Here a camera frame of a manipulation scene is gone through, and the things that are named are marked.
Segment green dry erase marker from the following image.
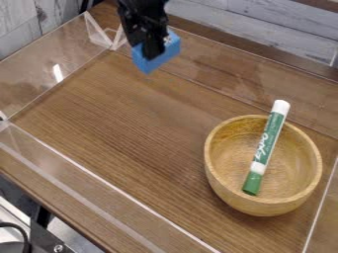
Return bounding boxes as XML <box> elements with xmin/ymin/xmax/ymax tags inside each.
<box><xmin>242</xmin><ymin>100</ymin><xmax>290</xmax><ymax>196</ymax></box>

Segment brown wooden bowl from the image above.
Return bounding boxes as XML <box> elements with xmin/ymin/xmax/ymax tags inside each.
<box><xmin>203</xmin><ymin>115</ymin><xmax>323</xmax><ymax>216</ymax></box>

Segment clear acrylic corner bracket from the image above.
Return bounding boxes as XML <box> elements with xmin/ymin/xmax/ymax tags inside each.
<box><xmin>83</xmin><ymin>12</ymin><xmax>128</xmax><ymax>51</ymax></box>

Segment blue foam block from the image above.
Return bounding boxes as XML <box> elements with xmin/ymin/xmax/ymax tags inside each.
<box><xmin>132</xmin><ymin>31</ymin><xmax>180</xmax><ymax>74</ymax></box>

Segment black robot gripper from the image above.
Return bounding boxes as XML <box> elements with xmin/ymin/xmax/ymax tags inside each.
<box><xmin>117</xmin><ymin>0</ymin><xmax>168</xmax><ymax>60</ymax></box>

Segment black cable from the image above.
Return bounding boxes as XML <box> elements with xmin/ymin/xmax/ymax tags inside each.
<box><xmin>0</xmin><ymin>220</ymin><xmax>35</xmax><ymax>253</ymax></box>

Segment black metal table bracket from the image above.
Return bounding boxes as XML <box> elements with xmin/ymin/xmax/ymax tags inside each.
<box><xmin>31</xmin><ymin>223</ymin><xmax>76</xmax><ymax>253</ymax></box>

